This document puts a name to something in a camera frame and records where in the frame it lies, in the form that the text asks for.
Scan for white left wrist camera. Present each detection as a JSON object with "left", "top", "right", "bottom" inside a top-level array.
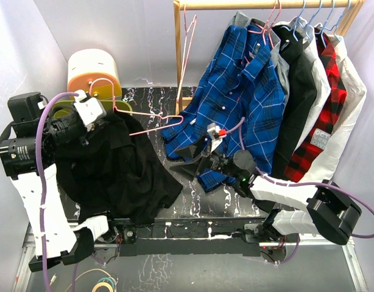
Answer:
[{"left": 73, "top": 89, "right": 107, "bottom": 131}]

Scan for green plastic basket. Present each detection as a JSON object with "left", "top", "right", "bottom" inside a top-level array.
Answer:
[{"left": 51, "top": 99, "right": 133, "bottom": 119}]

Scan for red black plaid shirt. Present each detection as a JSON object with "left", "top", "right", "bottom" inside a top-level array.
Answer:
[{"left": 284, "top": 29, "right": 347, "bottom": 182}]

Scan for black hanging shirt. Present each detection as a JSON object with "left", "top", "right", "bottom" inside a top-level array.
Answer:
[{"left": 271, "top": 26, "right": 317, "bottom": 179}]

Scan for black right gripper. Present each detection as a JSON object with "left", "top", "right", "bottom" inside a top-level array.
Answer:
[{"left": 170, "top": 133, "right": 239, "bottom": 182}]

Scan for wooden clothes rack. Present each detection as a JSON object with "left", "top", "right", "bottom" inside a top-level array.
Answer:
[{"left": 173, "top": 1, "right": 365, "bottom": 113}]

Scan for coiled cables on floor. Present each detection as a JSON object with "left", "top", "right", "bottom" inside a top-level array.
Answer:
[{"left": 46, "top": 268, "right": 119, "bottom": 292}]

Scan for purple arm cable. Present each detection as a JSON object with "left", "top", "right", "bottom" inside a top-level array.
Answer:
[
  {"left": 35, "top": 92, "right": 84, "bottom": 292},
  {"left": 225, "top": 117, "right": 374, "bottom": 264}
]

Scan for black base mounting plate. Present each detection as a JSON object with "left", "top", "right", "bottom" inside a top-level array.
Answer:
[{"left": 83, "top": 217, "right": 300, "bottom": 258}]

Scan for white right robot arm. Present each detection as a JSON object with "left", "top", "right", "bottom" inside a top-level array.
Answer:
[{"left": 171, "top": 137, "right": 361, "bottom": 245}]

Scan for pink wire hanger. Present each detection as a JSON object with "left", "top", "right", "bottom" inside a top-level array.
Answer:
[
  {"left": 88, "top": 78, "right": 184, "bottom": 136},
  {"left": 177, "top": 4, "right": 197, "bottom": 103}
]

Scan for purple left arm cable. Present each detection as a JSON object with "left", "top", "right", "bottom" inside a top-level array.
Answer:
[{"left": 35, "top": 92, "right": 84, "bottom": 292}]

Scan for white grey hanging shirt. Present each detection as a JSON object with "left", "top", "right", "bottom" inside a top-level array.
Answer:
[{"left": 281, "top": 16, "right": 332, "bottom": 153}]

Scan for white orange drawer box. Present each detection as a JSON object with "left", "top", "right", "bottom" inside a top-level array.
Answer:
[{"left": 67, "top": 49, "right": 122, "bottom": 99}]

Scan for blue wire hanger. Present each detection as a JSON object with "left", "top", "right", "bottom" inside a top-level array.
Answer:
[
  {"left": 323, "top": 0, "right": 352, "bottom": 42},
  {"left": 280, "top": 0, "right": 307, "bottom": 42},
  {"left": 307, "top": 0, "right": 328, "bottom": 46}
]

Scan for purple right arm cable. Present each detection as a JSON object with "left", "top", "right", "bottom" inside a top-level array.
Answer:
[{"left": 225, "top": 117, "right": 374, "bottom": 264}]

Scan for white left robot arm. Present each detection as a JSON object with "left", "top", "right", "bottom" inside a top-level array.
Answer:
[{"left": 0, "top": 89, "right": 118, "bottom": 272}]

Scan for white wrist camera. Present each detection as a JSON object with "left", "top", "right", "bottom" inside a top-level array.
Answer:
[
  {"left": 207, "top": 122, "right": 227, "bottom": 152},
  {"left": 73, "top": 89, "right": 107, "bottom": 131}
]

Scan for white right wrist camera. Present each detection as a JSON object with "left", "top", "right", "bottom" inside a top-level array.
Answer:
[{"left": 207, "top": 122, "right": 227, "bottom": 152}]

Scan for pink hanger holding blue shirt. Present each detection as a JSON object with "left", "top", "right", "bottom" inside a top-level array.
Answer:
[{"left": 248, "top": 0, "right": 282, "bottom": 49}]

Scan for blue plaid shirt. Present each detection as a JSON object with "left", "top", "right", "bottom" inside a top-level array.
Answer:
[{"left": 161, "top": 23, "right": 286, "bottom": 174}]

